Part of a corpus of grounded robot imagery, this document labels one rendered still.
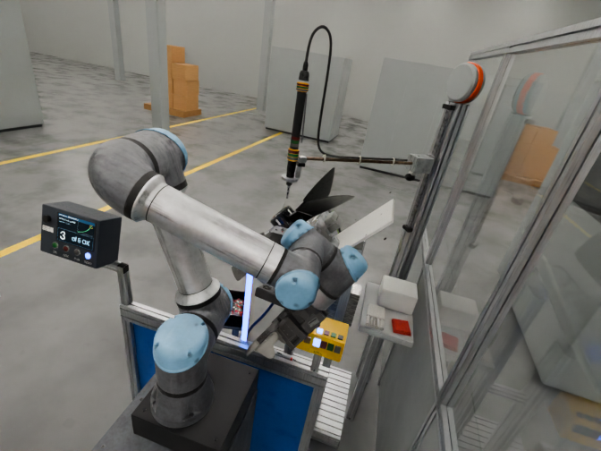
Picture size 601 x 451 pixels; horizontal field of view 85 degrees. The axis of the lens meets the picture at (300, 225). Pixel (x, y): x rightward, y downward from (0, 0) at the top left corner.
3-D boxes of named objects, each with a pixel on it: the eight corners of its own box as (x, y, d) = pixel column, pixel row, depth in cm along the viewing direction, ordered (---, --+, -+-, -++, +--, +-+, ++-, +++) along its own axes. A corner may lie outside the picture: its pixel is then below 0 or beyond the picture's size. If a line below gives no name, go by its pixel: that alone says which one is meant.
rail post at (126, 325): (148, 423, 179) (136, 315, 143) (142, 429, 176) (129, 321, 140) (141, 421, 180) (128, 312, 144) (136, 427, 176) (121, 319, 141)
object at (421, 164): (421, 170, 158) (427, 153, 155) (431, 175, 153) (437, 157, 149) (404, 169, 155) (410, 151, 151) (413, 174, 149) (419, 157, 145)
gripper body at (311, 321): (289, 353, 77) (324, 320, 74) (265, 325, 79) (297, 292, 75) (300, 340, 84) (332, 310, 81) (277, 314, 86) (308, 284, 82)
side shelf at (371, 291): (410, 298, 175) (411, 293, 174) (411, 347, 144) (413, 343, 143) (366, 285, 180) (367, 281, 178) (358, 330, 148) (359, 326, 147)
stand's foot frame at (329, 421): (349, 380, 222) (351, 372, 219) (337, 448, 182) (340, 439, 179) (263, 351, 233) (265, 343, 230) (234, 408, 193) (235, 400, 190)
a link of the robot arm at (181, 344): (144, 387, 74) (139, 345, 68) (173, 343, 86) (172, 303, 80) (195, 400, 73) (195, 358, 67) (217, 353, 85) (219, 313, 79)
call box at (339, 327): (343, 344, 122) (350, 323, 117) (338, 366, 113) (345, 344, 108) (302, 331, 124) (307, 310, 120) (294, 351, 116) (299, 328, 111)
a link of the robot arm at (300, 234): (295, 234, 64) (336, 268, 66) (303, 210, 74) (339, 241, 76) (271, 258, 68) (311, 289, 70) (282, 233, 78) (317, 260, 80)
